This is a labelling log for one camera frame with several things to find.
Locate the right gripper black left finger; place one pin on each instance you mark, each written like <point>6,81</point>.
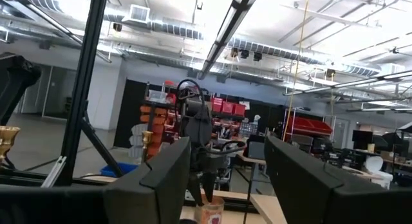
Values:
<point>154,198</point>

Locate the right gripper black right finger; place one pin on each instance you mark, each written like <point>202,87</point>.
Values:
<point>309,192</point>

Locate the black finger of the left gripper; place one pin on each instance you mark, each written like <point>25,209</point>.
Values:
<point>195,188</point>
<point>209,185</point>

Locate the gold candlestick holder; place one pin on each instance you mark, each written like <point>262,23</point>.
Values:
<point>147,137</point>
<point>8,135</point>

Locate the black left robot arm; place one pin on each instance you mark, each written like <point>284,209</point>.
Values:
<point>198,121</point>

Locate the orange candle glass jar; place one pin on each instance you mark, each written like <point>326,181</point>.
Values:
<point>210,214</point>

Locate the wooden workbench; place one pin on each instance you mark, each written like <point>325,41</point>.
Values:
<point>244,159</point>

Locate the blue plastic bin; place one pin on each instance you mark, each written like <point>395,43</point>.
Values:
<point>127,168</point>

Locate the wooden shelf riser black legs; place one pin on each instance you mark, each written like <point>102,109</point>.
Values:
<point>272,217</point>

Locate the red storage bin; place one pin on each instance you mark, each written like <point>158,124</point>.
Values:
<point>228,108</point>
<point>239,110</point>
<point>217,105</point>

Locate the red bin rack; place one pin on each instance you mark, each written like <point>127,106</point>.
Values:
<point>309,125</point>

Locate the orange bin storage rack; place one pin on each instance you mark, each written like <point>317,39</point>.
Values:
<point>157,121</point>

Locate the white chair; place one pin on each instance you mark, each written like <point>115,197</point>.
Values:
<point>375,166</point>

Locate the black background monitor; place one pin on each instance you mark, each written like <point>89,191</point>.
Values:
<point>362,138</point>

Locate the black ceiling spotlight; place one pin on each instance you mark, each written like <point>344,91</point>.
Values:
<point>244,54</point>
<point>117,27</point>
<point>257,56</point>
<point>234,52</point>

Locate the LED light bar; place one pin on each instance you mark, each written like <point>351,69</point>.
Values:
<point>48,18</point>
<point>225,31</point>

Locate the white air vent box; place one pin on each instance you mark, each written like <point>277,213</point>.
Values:
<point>138,14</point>

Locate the silver frame bracket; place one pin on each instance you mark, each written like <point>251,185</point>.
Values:
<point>54,172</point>

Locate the black aluminium frame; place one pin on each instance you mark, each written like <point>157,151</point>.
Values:
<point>80,89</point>

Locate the silver ventilation duct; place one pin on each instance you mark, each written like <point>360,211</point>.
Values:
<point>180,30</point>

